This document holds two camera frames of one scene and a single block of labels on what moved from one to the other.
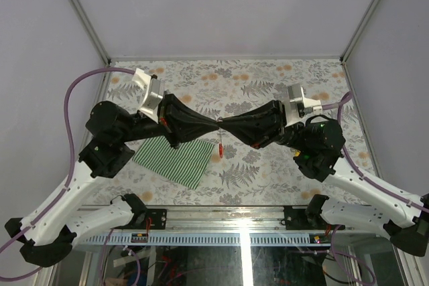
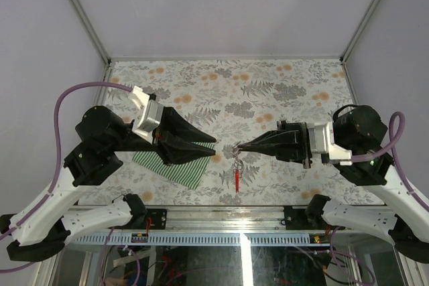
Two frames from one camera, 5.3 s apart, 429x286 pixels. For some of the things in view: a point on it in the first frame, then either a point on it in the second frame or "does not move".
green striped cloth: x=186 y=164 does not move
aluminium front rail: x=228 y=220 does not move
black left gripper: x=179 y=121 → x=167 y=138
